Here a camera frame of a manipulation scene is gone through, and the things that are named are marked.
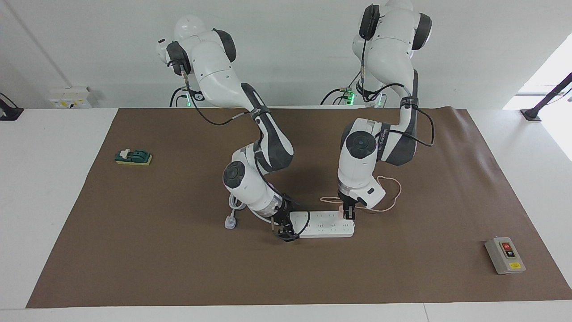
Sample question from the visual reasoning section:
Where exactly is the black slanted stand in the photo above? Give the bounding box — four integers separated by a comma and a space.
520, 72, 572, 122

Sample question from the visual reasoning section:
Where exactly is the green knife switch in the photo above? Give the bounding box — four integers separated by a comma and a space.
114, 148, 153, 166

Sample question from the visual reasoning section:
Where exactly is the black base cable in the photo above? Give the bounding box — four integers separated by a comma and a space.
169, 86, 193, 108
320, 86, 358, 106

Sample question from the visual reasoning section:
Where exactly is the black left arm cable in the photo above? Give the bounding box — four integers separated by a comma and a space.
359, 27, 435, 148

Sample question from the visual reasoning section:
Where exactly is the white wall outlet box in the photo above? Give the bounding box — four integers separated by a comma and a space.
48, 86, 93, 109

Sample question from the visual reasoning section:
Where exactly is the white power cord with plug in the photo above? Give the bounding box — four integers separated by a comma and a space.
224, 193, 275, 230

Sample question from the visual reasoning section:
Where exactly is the black stand with cable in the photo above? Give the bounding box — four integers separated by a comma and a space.
0, 93, 24, 122

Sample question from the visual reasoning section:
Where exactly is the white power strip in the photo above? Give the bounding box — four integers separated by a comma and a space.
288, 211, 355, 238

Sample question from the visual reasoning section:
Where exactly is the pink charging cable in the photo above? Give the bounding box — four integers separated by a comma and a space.
319, 175, 402, 213

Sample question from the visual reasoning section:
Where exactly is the grey on-off switch box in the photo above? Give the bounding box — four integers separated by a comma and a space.
484, 237, 526, 275

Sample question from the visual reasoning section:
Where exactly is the brown table mat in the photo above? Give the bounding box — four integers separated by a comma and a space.
26, 107, 572, 308

